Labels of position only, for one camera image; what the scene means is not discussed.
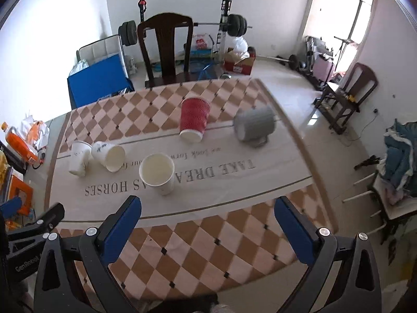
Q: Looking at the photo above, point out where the barbell with black plates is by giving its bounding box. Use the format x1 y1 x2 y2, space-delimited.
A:
118 14 253 46

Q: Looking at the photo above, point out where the checkered printed tablecloth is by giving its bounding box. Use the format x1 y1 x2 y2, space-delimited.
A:
44 78 339 300

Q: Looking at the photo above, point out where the white paper cup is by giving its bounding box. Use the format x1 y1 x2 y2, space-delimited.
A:
139 153 176 196
91 141 126 173
68 141 93 177

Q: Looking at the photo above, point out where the orange drink bottle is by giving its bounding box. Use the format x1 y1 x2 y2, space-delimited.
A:
1 122 38 165

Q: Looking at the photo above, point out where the white chair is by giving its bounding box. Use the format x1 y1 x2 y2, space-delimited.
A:
342 156 417 245

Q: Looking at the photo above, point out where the blue storage box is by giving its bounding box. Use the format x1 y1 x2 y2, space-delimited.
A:
67 54 135 110

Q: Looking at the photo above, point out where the black squat rack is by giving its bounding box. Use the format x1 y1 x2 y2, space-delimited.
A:
138 0 233 72

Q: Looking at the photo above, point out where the pile of clothes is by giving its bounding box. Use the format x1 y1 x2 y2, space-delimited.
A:
378 119 417 199

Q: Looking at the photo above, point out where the red and white plastic bag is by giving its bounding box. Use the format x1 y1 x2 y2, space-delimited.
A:
191 33 212 51

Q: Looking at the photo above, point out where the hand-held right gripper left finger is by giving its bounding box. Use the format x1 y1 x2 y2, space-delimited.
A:
33 196 142 313

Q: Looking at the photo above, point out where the grey ribbed mug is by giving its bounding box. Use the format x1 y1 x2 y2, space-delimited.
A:
234 105 277 147

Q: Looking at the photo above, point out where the orange box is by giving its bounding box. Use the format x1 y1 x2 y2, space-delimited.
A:
0 166 35 216

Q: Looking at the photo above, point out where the red ribbed paper cup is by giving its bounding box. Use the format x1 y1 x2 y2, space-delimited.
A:
179 97 211 143

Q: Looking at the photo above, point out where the white and orange plastic bag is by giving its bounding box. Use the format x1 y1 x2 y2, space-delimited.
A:
21 116 50 151

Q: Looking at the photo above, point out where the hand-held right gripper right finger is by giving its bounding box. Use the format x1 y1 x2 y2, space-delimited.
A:
274 196 383 313

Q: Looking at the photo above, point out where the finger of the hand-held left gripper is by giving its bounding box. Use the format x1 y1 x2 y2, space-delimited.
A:
24 203 66 232
0 196 23 219

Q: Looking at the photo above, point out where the pink suitcase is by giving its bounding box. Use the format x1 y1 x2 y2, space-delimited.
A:
313 54 336 83

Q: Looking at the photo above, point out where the red cardboard box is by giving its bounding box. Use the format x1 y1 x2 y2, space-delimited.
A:
223 48 257 75

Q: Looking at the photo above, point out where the dark wooden chair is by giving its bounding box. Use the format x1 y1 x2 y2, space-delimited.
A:
137 13 193 88
314 63 378 134

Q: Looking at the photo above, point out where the small barbell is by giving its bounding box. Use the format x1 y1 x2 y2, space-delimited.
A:
261 54 305 70

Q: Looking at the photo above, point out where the white cushioned bench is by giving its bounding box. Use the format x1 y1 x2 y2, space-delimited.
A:
76 34 122 64

